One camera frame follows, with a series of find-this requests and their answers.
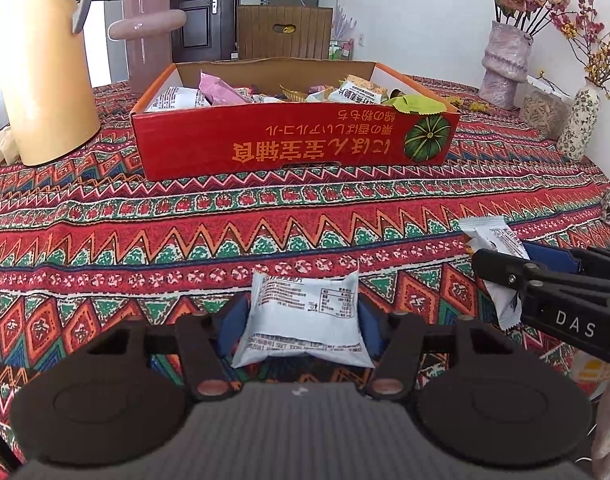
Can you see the cream cloth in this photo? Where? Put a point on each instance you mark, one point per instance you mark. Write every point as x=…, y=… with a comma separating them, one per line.
x=0, y=150

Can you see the yellow thermos jug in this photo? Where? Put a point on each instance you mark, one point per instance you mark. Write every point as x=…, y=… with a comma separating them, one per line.
x=45, y=85

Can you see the dried lavender bunch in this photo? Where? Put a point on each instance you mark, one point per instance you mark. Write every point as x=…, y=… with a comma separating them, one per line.
x=344, y=17

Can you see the lilac textured vase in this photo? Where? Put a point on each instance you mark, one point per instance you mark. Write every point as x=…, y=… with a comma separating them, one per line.
x=505, y=65

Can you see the floral ceramic vase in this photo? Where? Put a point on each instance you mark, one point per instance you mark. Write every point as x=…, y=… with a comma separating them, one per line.
x=579, y=125

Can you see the pink snack packet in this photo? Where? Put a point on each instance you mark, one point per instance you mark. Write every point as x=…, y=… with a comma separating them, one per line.
x=225, y=90

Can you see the red cardboard box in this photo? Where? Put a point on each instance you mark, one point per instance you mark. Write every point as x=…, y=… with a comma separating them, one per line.
x=285, y=145

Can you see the pink glass vase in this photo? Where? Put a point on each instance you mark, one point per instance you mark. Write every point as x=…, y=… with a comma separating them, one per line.
x=145, y=35

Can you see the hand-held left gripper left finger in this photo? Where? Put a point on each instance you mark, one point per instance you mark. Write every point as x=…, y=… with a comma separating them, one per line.
x=232, y=320

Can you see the yellow red flower branches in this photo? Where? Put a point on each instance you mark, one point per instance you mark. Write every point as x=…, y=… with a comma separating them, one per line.
x=602, y=50

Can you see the white orange snack packet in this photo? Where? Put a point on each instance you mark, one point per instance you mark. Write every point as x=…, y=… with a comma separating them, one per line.
x=490, y=235
x=360, y=87

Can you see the fallen yellow flowers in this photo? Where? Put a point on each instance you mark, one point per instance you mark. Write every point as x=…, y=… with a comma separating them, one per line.
x=472, y=106

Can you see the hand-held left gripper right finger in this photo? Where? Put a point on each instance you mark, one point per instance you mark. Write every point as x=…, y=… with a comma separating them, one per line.
x=371, y=327

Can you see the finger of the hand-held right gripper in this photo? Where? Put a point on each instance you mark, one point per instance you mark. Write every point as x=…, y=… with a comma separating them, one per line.
x=555, y=260
x=505, y=270

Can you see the clear jar of seeds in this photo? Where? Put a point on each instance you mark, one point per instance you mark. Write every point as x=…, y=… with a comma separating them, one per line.
x=542, y=110

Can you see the green snack packet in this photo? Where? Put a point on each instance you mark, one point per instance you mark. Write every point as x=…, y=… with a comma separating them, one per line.
x=420, y=105

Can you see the dark brown door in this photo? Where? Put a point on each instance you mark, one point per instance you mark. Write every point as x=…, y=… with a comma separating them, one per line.
x=202, y=10

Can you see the brown slatted storage box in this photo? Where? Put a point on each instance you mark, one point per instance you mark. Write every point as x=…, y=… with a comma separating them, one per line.
x=285, y=35

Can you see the patterned red tablecloth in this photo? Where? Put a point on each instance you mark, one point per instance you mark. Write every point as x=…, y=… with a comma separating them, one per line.
x=235, y=220

